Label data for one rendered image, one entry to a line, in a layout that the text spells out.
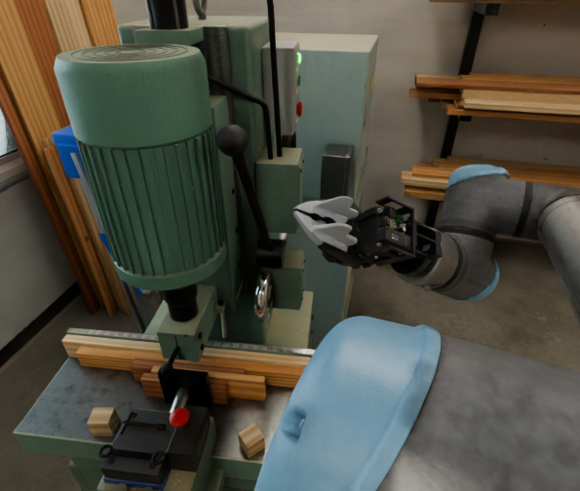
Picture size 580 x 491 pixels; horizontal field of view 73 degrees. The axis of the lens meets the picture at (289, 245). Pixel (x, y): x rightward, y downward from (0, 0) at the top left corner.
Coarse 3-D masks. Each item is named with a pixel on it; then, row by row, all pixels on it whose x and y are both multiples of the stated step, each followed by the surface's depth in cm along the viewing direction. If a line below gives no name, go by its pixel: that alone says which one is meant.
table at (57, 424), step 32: (64, 384) 79; (96, 384) 79; (128, 384) 79; (32, 416) 73; (64, 416) 73; (224, 416) 73; (256, 416) 73; (32, 448) 73; (64, 448) 71; (96, 448) 70; (224, 448) 68
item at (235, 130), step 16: (224, 128) 42; (240, 128) 43; (224, 144) 42; (240, 144) 42; (240, 160) 46; (240, 176) 50; (256, 208) 58; (272, 240) 78; (256, 256) 77; (272, 256) 76
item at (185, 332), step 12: (204, 288) 78; (204, 300) 75; (216, 300) 80; (168, 312) 72; (204, 312) 72; (168, 324) 69; (180, 324) 69; (192, 324) 69; (204, 324) 72; (168, 336) 68; (180, 336) 68; (192, 336) 67; (204, 336) 73; (168, 348) 70; (180, 348) 70; (192, 348) 69; (204, 348) 72; (192, 360) 71
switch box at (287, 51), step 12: (264, 48) 70; (276, 48) 70; (288, 48) 70; (264, 60) 71; (288, 60) 71; (264, 72) 72; (288, 72) 72; (264, 84) 74; (288, 84) 73; (264, 96) 75; (288, 96) 74; (288, 108) 76; (288, 120) 77; (264, 132) 79; (288, 132) 78
